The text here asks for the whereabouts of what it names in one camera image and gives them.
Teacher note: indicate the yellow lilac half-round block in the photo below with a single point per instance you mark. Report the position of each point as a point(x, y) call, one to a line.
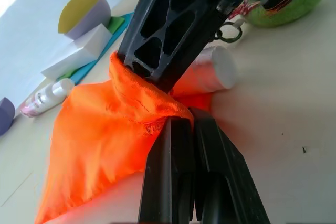
point(84, 14)

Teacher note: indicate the orange fabric pouch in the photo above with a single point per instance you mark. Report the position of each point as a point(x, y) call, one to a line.
point(105, 134)

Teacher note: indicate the white foam block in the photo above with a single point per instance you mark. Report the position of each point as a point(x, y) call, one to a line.
point(86, 45)

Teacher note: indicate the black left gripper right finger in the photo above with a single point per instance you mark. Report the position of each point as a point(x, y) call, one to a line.
point(225, 182)

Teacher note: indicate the red white checked fabric item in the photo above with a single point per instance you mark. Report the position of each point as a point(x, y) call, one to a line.
point(242, 7)

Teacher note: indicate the white bottle with pink label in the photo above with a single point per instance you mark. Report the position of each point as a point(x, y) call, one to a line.
point(44, 98)

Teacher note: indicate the green foam sheet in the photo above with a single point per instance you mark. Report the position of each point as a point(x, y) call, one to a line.
point(116, 23)

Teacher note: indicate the purple rounded block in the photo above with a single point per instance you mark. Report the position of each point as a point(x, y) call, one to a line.
point(5, 116)

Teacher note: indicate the lime green fluffy pouch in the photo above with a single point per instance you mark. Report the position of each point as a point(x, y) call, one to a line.
point(294, 11)

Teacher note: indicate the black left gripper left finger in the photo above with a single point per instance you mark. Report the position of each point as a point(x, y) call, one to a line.
point(162, 182)

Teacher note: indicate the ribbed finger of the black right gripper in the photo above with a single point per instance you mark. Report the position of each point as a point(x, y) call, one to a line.
point(181, 1)

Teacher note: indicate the white tube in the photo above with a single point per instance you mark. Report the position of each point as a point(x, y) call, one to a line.
point(223, 69)

